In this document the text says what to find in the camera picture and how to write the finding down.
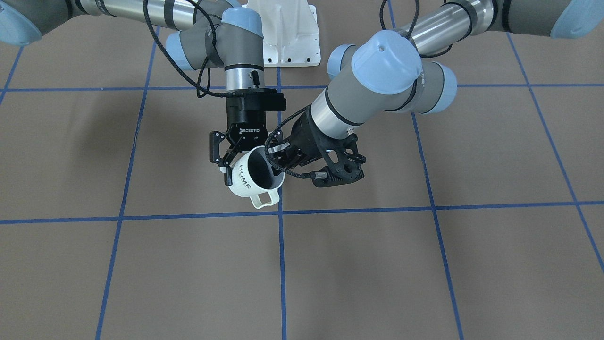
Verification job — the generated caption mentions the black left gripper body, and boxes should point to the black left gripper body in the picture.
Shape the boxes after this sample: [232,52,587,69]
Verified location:
[281,106,330,169]

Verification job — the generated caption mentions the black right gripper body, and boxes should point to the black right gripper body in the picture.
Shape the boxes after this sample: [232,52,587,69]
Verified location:
[226,88,286,152]

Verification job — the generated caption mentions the white plastic cup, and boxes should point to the white plastic cup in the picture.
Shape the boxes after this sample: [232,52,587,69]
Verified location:
[228,146,285,209]

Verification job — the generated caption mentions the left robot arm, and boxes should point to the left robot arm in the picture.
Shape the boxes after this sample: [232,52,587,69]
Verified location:
[265,0,603,175]

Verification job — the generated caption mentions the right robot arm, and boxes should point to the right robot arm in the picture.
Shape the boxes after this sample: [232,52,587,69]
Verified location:
[1,0,285,173]

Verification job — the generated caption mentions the black braided cable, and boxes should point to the black braided cable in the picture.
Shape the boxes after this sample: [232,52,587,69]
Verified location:
[264,105,329,180]
[142,0,265,100]

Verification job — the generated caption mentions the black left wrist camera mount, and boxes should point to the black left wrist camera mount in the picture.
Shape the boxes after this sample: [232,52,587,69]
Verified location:
[311,133,366,188]

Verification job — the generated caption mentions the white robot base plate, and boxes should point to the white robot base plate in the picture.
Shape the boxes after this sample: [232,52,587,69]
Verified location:
[244,0,321,68]

